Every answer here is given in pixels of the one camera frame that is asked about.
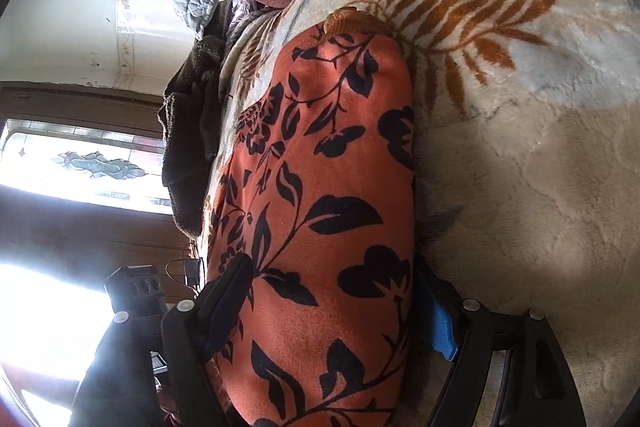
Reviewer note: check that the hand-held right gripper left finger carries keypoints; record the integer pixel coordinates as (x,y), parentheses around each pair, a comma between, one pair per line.
(225,302)

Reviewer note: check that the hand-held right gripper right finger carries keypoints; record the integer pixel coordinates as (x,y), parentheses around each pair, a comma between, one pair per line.
(442,329)

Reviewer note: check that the orange floral print garment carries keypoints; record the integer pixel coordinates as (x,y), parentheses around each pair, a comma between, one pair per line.
(330,187)

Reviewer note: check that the black box device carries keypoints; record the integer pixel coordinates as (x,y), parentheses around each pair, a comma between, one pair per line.
(135,289)

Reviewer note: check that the dark brown cloth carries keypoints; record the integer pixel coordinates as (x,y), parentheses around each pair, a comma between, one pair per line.
(187,132)

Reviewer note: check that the patterned glass window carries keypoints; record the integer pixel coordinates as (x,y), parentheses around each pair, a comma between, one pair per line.
(90,162)

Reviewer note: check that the cream leaf print fleece blanket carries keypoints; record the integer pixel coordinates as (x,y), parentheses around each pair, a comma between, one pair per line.
(525,132)

